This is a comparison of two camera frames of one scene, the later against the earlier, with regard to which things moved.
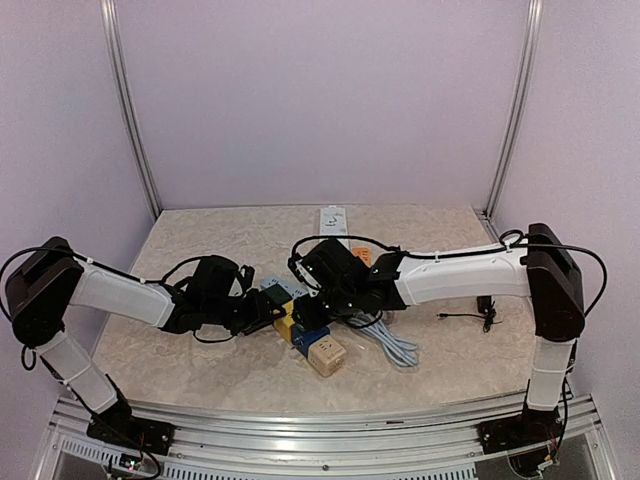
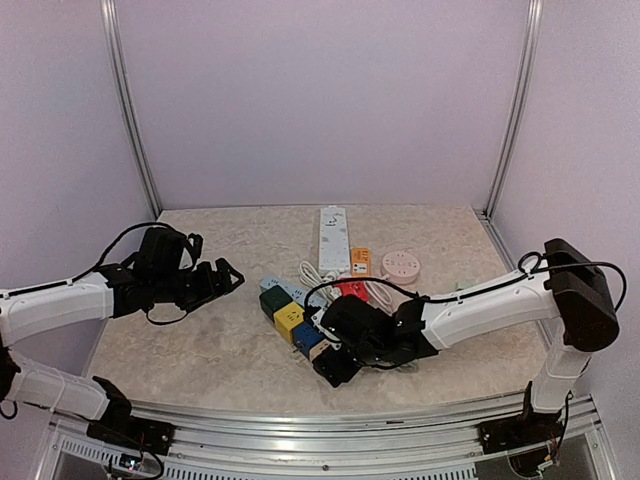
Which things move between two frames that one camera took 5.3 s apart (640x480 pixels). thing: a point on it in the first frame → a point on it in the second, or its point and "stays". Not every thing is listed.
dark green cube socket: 277,293 stays
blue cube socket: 302,338 stays
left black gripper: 259,317 → 211,290
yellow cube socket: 284,324 stays
